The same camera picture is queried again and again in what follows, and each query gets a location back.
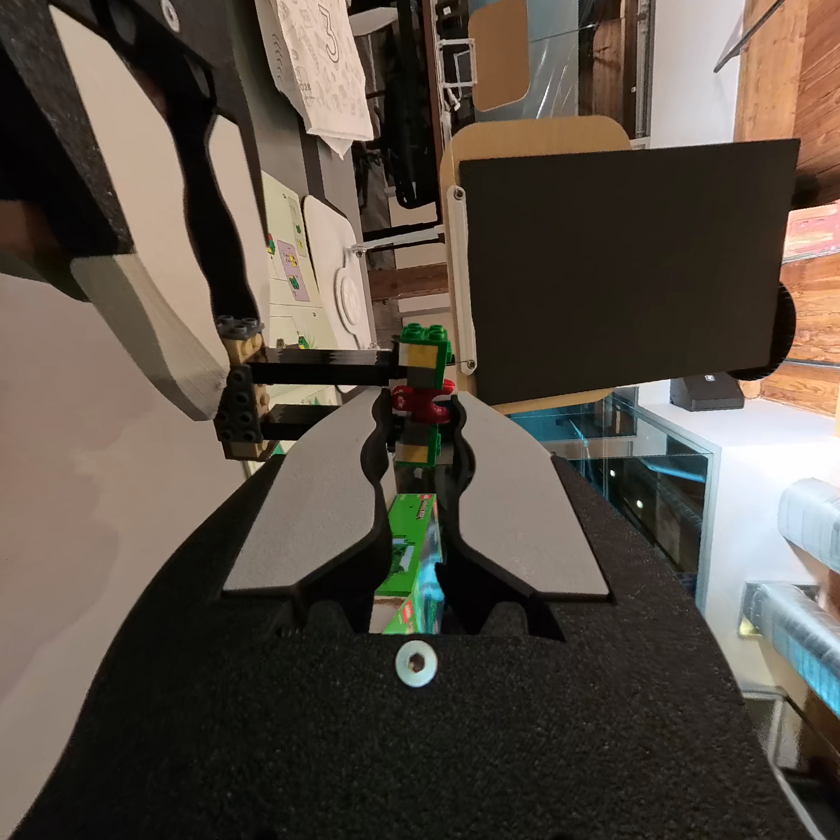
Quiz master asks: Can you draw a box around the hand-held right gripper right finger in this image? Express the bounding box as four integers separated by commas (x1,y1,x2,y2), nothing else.
434,390,616,643

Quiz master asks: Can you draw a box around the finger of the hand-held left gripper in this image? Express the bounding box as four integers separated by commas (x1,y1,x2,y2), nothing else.
69,251,231,422
171,112,265,326

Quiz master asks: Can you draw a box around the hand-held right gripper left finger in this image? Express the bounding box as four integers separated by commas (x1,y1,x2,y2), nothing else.
222,388,395,634

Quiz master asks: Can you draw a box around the black beam green brick assembly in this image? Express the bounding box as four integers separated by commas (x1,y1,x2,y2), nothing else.
248,322,458,470

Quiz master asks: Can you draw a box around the green instruction booklet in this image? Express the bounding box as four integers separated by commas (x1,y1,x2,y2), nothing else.
243,169,349,476

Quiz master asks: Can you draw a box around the green toy box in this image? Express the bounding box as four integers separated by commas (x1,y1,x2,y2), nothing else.
377,493,454,636

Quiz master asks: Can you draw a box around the white rounded panel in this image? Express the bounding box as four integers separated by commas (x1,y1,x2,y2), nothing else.
302,196,378,395

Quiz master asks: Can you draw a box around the glass tank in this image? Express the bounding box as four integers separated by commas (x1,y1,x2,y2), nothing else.
508,387,716,592

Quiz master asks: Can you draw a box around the white printed paper bag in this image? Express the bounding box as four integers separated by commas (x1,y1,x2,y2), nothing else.
255,0,375,158

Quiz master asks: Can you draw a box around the small black device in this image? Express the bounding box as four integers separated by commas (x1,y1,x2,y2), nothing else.
669,371,746,412

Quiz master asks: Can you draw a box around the white cabinet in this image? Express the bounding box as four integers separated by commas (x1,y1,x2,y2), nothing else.
637,377,840,611

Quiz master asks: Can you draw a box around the wooden chair with black pad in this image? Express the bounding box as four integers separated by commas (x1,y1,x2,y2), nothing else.
438,117,802,408

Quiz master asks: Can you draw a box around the white plastic roll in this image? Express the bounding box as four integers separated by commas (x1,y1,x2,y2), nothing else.
777,478,840,565

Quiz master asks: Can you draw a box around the red cardboard box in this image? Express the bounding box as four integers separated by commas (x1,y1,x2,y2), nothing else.
784,203,840,263

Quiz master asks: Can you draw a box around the black metal frame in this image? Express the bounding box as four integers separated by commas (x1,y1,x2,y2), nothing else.
351,0,447,244

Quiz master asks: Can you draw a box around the silver duct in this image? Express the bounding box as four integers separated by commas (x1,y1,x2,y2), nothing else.
738,577,840,716

